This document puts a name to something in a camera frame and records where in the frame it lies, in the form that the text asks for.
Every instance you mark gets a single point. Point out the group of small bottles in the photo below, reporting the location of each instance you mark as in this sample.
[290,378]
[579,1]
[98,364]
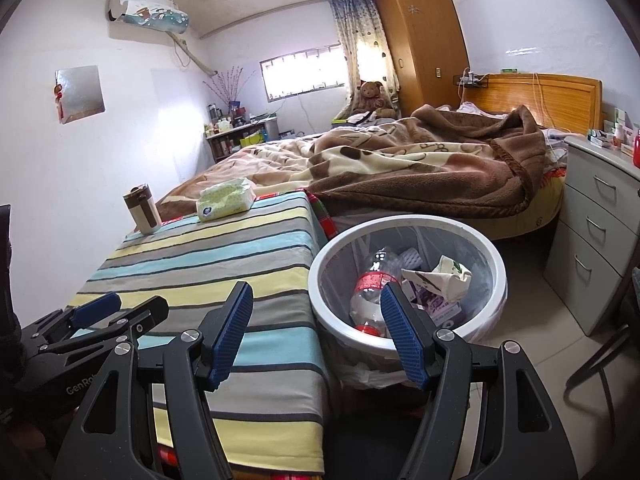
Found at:
[222,122]

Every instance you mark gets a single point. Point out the brown patterned blanket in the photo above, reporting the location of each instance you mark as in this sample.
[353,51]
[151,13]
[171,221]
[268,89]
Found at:
[400,170]

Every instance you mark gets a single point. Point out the pile of clothes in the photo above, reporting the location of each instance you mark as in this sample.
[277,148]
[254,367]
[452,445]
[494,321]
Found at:
[360,119]

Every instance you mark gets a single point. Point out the red jar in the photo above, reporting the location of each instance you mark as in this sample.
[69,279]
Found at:
[636,150]

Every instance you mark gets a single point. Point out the wall rack with chargers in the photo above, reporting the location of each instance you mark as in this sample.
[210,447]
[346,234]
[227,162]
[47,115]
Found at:
[472,80]

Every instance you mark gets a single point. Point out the wooden wardrobe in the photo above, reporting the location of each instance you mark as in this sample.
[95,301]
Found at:
[420,45]

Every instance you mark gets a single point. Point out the white air conditioner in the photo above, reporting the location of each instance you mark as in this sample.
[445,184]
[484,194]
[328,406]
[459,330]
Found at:
[150,12]

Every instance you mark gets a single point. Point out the dried flower branches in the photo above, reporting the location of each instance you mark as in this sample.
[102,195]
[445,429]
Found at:
[230,85]

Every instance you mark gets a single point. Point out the cluster of small boxes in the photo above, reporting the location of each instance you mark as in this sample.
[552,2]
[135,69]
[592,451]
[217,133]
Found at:
[612,132]

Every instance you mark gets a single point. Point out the white round trash bin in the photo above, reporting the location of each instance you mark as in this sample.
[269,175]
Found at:
[492,280]

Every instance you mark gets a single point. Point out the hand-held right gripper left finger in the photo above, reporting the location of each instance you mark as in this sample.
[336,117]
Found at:
[230,330]

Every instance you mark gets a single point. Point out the silver wall panel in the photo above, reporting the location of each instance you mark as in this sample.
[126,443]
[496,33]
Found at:
[80,92]

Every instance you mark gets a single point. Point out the red knot ornament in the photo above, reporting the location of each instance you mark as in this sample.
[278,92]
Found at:
[59,95]

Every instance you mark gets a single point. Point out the green and white tissue pack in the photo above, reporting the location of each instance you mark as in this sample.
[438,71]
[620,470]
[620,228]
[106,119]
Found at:
[225,200]

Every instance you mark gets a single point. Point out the crushed white green paper cup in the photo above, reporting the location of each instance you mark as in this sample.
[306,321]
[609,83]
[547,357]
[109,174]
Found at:
[440,275]

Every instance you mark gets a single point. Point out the white foam net sleeve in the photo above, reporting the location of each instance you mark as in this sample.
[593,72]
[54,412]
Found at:
[412,259]

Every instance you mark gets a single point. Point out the pale purple patterned box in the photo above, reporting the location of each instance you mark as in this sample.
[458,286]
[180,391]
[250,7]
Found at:
[437,307]

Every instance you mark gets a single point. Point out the grey nightstand with drawers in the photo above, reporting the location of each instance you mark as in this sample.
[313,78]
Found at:
[590,220]

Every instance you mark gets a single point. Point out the patterned curtain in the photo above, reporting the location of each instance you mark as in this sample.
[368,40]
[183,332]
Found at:
[357,30]

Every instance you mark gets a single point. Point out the black metal chair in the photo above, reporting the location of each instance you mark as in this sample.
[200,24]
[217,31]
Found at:
[600,350]

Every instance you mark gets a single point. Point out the barred window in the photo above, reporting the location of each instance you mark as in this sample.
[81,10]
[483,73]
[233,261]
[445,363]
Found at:
[300,72]

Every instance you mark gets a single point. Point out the brown and beige thermos cup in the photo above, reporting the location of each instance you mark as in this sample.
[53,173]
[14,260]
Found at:
[142,215]

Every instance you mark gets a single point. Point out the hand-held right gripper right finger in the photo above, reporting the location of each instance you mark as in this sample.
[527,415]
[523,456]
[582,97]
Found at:
[405,335]

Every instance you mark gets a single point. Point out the striped tablecloth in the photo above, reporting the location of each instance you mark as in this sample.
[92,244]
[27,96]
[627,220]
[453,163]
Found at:
[210,260]

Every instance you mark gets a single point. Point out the clear bottle with red label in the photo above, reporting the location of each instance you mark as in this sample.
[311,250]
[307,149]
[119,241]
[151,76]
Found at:
[367,285]

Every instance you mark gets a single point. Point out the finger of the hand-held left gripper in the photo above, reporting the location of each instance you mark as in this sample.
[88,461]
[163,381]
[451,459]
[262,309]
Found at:
[95,308]
[140,312]

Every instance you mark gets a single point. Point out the wooden headboard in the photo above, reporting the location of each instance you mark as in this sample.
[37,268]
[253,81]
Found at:
[560,100]

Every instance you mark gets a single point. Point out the brown teddy bear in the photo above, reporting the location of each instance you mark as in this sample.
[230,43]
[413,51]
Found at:
[370,92]

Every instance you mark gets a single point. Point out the wrapped air conditioner pipe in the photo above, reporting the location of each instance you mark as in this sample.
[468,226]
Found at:
[192,57]

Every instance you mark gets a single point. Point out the cluttered shelf unit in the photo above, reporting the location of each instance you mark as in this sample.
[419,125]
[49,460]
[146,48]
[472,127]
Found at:
[225,147]

